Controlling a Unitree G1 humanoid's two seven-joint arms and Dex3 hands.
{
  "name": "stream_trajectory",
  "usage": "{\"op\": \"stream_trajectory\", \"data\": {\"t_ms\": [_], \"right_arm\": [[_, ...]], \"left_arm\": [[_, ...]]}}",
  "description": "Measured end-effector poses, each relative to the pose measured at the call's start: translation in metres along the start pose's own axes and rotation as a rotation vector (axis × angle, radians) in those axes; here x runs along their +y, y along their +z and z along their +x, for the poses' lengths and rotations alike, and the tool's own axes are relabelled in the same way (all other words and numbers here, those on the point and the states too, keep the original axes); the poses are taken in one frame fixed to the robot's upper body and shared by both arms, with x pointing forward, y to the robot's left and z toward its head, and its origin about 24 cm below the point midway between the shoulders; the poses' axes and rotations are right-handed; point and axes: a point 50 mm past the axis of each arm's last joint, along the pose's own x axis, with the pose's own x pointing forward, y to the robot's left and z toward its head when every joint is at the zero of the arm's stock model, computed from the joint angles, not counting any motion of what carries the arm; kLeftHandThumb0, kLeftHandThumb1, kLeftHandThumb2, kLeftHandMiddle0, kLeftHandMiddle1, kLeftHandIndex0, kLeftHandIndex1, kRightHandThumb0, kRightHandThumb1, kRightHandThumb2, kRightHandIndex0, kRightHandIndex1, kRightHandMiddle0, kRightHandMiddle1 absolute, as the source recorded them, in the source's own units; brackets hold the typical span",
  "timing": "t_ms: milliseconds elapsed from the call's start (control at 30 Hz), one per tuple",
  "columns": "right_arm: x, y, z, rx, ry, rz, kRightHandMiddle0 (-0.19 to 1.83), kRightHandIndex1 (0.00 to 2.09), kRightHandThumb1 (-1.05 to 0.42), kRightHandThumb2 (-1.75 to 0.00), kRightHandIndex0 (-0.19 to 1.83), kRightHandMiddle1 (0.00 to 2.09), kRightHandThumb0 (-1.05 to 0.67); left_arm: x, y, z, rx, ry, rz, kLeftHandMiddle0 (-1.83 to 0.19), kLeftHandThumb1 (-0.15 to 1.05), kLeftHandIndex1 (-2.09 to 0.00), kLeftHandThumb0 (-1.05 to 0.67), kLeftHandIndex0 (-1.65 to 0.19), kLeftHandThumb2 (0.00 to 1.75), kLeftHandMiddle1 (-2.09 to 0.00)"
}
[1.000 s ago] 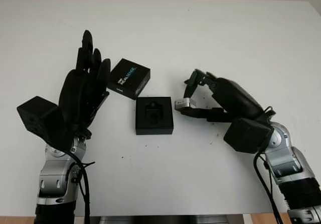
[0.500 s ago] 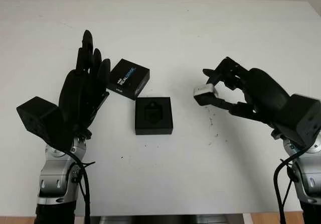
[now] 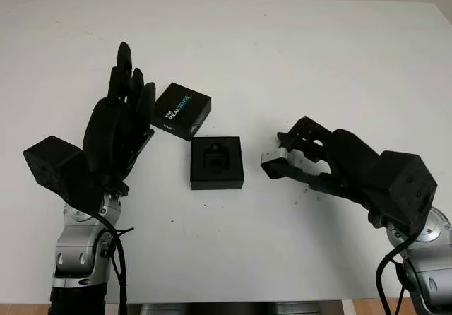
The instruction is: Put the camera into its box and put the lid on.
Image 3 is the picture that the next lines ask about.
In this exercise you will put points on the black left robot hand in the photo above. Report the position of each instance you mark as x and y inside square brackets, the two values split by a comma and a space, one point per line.
[113, 142]

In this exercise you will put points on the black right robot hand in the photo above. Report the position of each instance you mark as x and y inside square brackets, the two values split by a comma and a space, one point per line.
[353, 163]

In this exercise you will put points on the black printed box lid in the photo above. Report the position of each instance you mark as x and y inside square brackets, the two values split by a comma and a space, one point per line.
[180, 106]

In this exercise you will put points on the small silver depth camera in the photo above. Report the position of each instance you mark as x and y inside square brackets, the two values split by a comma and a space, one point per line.
[273, 156]

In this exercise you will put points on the dark grey robot torso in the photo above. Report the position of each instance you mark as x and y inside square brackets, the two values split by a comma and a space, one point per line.
[229, 308]

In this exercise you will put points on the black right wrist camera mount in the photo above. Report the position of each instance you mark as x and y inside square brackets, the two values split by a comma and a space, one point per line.
[406, 181]

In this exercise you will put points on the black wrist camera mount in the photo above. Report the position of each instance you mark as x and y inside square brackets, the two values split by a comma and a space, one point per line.
[49, 166]
[406, 181]

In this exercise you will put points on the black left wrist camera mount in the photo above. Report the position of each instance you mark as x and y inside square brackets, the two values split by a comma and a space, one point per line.
[49, 166]

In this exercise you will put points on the black camera box base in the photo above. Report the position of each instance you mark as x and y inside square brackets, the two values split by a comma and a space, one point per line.
[201, 181]

